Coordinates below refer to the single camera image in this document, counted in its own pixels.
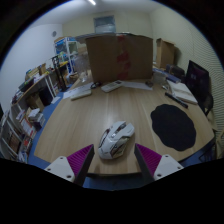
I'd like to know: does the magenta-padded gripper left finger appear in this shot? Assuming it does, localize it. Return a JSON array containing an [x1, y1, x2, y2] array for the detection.
[[44, 143, 96, 187]]

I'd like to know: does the black office chair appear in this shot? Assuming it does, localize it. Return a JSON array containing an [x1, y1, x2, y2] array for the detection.
[[185, 59, 214, 116]]

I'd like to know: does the white computer mouse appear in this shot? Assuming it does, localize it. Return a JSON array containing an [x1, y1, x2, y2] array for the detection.
[[97, 120, 136, 160]]

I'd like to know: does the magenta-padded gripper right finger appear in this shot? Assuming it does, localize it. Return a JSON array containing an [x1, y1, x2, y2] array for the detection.
[[134, 143, 185, 186]]

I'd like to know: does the black scalloped mouse pad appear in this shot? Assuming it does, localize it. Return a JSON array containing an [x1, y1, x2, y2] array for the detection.
[[150, 103, 197, 152]]

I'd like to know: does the blue book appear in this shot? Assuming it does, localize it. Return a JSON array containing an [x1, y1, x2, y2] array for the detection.
[[152, 67, 183, 84]]

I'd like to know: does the small brown cardboard box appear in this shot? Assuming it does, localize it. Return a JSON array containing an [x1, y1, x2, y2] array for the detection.
[[155, 37, 177, 69]]

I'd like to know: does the large brown cardboard box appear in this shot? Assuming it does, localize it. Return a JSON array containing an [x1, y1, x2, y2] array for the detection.
[[84, 33, 154, 84]]

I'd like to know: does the open white book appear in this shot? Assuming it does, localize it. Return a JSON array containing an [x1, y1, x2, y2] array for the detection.
[[166, 79, 199, 105]]

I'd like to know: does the grey door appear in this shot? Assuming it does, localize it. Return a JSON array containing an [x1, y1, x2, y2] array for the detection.
[[93, 14, 117, 34]]

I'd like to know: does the black marker pen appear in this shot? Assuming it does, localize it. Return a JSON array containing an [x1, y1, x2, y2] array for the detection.
[[164, 91, 189, 109]]

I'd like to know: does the cluttered shelf unit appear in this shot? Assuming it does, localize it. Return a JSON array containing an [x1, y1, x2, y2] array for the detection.
[[0, 99, 46, 164]]

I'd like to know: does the blue and white cabinet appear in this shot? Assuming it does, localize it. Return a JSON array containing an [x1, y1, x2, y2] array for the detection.
[[54, 36, 79, 74]]

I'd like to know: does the white power strip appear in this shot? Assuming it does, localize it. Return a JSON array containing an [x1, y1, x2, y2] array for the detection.
[[69, 89, 93, 101]]

